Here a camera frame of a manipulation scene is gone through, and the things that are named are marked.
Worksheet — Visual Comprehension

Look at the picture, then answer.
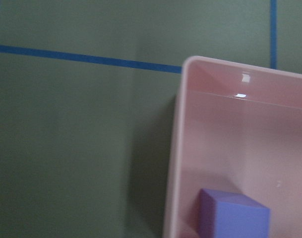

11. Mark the purple foam block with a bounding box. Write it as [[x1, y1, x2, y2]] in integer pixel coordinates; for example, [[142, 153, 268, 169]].
[[198, 188, 270, 238]]

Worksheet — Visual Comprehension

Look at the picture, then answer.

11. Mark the pink plastic bin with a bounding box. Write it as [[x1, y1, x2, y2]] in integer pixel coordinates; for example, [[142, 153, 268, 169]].
[[163, 56, 302, 238]]

